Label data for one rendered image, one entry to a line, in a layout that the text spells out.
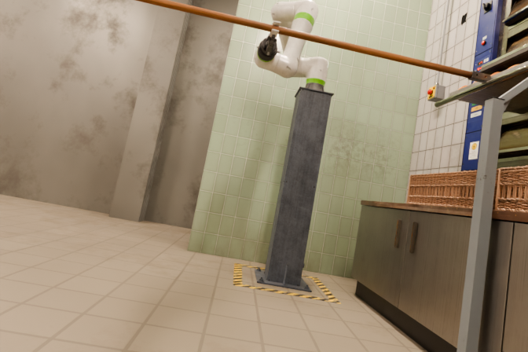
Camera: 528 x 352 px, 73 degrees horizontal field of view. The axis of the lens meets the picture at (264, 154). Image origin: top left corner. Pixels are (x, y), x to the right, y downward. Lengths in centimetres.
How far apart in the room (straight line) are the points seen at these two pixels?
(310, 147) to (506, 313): 132
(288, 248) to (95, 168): 269
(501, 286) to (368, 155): 179
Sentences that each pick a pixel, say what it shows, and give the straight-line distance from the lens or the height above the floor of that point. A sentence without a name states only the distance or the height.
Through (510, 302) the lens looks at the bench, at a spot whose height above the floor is 32.
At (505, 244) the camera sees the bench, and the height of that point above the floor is 48.
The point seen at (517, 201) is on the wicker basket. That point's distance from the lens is 141.
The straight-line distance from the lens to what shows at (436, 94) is 287.
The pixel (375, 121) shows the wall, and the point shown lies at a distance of 300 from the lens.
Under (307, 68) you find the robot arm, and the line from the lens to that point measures 239.
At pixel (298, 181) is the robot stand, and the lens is 217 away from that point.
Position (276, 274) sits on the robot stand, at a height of 5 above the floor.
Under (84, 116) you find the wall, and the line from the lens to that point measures 442.
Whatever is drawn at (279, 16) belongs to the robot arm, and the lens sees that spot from 222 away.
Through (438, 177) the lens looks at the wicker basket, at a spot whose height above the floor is 71.
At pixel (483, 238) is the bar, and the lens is 136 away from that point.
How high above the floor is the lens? 48
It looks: 7 degrees up
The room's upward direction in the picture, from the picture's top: 11 degrees clockwise
